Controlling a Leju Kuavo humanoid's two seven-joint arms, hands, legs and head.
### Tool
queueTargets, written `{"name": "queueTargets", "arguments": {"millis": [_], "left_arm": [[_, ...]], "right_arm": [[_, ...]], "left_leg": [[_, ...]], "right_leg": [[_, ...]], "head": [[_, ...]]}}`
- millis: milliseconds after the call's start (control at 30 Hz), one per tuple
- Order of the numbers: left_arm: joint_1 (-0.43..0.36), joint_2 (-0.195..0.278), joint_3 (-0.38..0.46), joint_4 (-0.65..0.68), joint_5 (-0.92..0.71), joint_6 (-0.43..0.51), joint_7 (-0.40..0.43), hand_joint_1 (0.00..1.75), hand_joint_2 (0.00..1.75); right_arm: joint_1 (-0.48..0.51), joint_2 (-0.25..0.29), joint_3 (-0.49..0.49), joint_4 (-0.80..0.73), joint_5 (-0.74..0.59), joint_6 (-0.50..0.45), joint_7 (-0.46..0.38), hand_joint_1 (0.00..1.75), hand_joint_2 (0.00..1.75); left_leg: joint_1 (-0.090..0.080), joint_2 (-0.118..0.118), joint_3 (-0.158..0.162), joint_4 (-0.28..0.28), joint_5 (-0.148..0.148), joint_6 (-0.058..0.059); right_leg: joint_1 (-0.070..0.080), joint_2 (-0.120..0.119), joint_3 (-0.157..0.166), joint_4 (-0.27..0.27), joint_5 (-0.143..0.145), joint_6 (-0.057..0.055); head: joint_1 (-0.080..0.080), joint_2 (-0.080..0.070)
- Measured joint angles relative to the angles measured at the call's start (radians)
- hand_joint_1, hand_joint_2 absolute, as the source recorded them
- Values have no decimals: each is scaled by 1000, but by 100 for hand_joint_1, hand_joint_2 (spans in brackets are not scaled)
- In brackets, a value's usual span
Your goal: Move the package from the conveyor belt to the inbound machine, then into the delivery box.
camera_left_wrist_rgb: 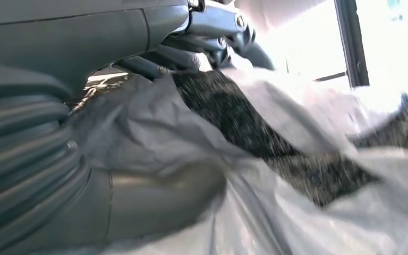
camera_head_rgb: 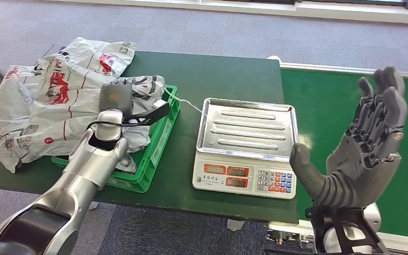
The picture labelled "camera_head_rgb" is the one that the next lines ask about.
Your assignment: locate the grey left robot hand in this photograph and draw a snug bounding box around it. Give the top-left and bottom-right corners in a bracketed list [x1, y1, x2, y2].
[99, 79, 134, 117]

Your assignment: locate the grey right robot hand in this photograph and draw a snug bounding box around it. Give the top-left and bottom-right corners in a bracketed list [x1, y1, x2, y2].
[289, 66, 408, 209]

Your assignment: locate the large white red-print courier package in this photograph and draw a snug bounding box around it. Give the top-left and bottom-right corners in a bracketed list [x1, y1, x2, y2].
[14, 56, 167, 174]

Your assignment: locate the white package with black lettering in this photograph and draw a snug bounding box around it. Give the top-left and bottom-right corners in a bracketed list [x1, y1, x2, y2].
[57, 37, 137, 78]

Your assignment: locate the green conveyor belt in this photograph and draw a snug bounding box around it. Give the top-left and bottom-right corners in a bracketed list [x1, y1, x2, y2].
[280, 69, 408, 240]

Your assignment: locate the plain white courier package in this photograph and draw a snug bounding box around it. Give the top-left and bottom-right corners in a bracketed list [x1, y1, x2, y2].
[4, 64, 50, 89]

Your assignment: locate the bulky white package red stripe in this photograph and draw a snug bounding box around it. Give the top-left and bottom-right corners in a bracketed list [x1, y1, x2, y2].
[0, 74, 41, 174]

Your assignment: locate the green plastic crate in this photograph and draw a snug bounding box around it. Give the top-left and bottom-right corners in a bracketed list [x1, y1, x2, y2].
[50, 84, 181, 193]

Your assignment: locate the steel scale weighing tray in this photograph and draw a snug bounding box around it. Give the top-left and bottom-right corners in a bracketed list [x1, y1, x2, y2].
[195, 98, 300, 163]

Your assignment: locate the white electronic scale body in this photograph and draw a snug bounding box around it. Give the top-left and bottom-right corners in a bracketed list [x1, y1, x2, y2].
[192, 151, 298, 200]

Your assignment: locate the white table leg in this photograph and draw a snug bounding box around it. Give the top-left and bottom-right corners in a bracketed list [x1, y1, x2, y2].
[227, 218, 246, 232]

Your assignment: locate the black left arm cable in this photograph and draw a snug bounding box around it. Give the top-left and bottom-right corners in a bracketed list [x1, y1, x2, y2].
[85, 120, 134, 132]

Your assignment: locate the black left camera bracket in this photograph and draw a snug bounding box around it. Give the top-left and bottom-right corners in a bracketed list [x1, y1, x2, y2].
[121, 103, 170, 128]

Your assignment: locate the black camera bracket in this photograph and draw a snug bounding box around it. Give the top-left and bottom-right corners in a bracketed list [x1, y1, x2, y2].
[121, 103, 170, 128]
[305, 204, 389, 255]

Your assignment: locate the black right camera bracket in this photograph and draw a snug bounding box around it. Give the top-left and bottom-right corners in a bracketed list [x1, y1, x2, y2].
[305, 204, 389, 255]

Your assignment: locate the silver conveyor frame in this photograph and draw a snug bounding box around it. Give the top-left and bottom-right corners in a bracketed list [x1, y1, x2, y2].
[265, 56, 408, 255]

